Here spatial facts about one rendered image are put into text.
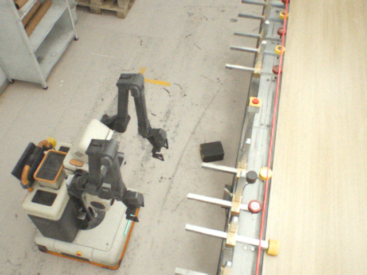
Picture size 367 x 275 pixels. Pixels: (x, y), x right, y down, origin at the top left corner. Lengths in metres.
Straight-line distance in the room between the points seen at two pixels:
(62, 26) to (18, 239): 2.62
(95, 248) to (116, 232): 0.19
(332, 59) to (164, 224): 1.95
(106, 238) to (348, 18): 2.83
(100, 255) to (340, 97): 2.13
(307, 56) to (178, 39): 1.95
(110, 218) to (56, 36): 2.57
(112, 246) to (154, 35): 2.83
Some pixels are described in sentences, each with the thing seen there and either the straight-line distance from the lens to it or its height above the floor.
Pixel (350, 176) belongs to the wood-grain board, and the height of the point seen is 0.90.
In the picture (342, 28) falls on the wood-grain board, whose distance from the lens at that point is 3.72.
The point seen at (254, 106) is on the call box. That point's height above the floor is 1.22.
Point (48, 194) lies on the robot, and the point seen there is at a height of 0.81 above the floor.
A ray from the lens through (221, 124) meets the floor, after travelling 3.82.
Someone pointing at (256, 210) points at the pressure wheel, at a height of 0.91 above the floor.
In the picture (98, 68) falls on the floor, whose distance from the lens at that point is 4.46.
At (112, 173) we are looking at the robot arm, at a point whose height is 1.44.
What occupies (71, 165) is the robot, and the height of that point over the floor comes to 1.23.
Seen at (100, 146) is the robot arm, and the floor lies 1.61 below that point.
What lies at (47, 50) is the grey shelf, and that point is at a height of 0.14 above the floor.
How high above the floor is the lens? 2.95
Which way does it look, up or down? 53 degrees down
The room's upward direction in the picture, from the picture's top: straight up
